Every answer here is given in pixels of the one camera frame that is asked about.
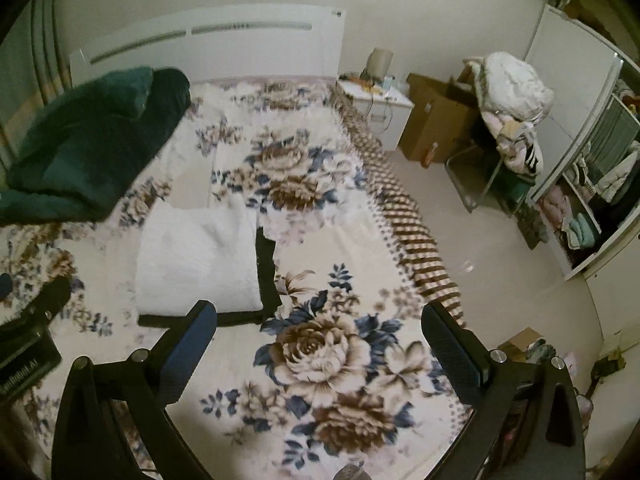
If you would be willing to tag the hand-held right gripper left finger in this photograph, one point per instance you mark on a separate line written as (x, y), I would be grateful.
(192, 345)

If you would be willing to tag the white headboard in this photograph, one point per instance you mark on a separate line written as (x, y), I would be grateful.
(225, 50)

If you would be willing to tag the pink folded clothes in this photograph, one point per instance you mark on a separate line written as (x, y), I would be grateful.
(555, 210)

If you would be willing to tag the white knit sweater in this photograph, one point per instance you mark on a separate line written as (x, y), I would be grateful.
(195, 260)

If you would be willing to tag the pile of mixed clothes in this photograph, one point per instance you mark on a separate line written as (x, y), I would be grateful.
(517, 145)

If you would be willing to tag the hanging light clothes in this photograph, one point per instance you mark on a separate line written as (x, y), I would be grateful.
(615, 160)

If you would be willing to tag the large brown cardboard box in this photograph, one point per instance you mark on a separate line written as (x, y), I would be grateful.
(430, 120)

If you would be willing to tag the white wardrobe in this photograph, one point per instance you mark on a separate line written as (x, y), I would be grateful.
(565, 60)

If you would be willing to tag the teal folded clothes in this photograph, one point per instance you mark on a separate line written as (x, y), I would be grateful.
(580, 232)

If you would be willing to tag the pale green curtain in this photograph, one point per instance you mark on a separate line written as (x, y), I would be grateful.
(30, 60)

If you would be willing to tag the white nightstand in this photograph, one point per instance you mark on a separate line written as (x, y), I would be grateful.
(390, 115)

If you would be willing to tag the black garment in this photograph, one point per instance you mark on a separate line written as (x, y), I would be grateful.
(270, 270)

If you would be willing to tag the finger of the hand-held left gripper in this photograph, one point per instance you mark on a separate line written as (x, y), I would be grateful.
(50, 297)
(5, 287)

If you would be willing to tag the beige table lamp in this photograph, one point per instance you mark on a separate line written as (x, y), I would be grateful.
(379, 64)

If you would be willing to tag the floral bed sheet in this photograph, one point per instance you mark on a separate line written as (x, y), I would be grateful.
(325, 260)

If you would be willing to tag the person's right grey slipper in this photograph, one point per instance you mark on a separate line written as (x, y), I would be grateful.
(350, 472)

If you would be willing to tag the metal frame chair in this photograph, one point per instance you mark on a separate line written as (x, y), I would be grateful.
(475, 180)

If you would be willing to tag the small heap of clothes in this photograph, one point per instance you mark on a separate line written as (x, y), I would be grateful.
(550, 357)

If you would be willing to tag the small cardboard box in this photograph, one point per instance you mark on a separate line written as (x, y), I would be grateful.
(520, 342)

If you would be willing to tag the white bundled duvet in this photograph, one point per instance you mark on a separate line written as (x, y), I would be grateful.
(515, 85)

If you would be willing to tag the brown checkered bed skirt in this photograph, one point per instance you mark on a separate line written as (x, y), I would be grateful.
(400, 200)

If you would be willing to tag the dark green blanket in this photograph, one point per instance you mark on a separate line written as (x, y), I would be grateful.
(85, 150)

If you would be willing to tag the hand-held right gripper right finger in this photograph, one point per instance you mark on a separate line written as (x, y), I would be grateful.
(452, 355)

